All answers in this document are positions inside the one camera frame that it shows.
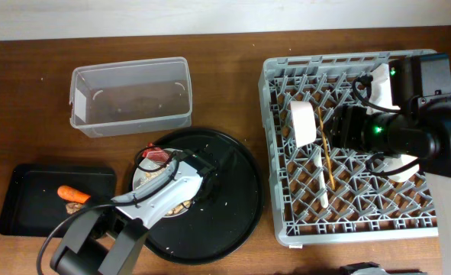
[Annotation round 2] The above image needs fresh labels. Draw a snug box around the white plastic fork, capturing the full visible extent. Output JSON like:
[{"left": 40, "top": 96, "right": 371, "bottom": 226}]
[{"left": 314, "top": 146, "right": 329, "bottom": 209}]

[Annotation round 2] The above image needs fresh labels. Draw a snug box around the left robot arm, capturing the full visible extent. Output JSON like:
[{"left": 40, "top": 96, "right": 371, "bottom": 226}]
[{"left": 36, "top": 147, "right": 234, "bottom": 274}]

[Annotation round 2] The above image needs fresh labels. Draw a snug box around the clear plastic bin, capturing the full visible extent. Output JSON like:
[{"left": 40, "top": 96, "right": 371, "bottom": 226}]
[{"left": 69, "top": 57, "right": 192, "bottom": 138}]

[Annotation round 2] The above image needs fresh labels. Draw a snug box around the white cup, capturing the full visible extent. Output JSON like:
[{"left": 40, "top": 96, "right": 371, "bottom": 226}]
[{"left": 377, "top": 153, "right": 420, "bottom": 183}]

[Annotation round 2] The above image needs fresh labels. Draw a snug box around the round black tray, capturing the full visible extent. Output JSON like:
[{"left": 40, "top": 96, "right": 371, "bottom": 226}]
[{"left": 145, "top": 128, "right": 264, "bottom": 265}]

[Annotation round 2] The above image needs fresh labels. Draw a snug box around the red snack wrapper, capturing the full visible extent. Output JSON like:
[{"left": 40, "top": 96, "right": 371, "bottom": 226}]
[{"left": 142, "top": 147, "right": 169, "bottom": 163}]

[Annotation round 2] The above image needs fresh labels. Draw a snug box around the brown food scrap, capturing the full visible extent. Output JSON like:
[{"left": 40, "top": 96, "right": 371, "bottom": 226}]
[{"left": 66, "top": 202, "right": 83, "bottom": 215}]

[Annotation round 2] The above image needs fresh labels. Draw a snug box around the wooden chopstick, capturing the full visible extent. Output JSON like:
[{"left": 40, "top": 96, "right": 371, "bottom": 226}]
[{"left": 316, "top": 107, "right": 336, "bottom": 191}]

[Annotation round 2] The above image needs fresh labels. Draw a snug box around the orange carrot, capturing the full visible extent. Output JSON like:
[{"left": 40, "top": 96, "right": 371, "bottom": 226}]
[{"left": 57, "top": 186, "right": 90, "bottom": 204}]

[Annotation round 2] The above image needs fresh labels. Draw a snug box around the rectangular black tray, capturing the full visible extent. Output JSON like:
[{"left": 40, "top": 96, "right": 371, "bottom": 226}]
[{"left": 0, "top": 163, "right": 117, "bottom": 237}]

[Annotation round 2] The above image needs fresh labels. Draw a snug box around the small white bowl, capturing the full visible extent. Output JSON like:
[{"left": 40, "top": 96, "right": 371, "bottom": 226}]
[{"left": 290, "top": 101, "right": 317, "bottom": 147}]

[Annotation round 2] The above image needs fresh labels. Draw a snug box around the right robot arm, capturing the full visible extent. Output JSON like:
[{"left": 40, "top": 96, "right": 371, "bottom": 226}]
[{"left": 326, "top": 53, "right": 451, "bottom": 274}]

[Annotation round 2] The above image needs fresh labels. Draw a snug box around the grey plate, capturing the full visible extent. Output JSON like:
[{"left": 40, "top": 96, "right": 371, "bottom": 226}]
[{"left": 130, "top": 148, "right": 192, "bottom": 218}]

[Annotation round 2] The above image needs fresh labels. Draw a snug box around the grey dishwasher rack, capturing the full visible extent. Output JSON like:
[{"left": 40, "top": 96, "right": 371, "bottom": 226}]
[{"left": 258, "top": 50, "right": 439, "bottom": 247}]

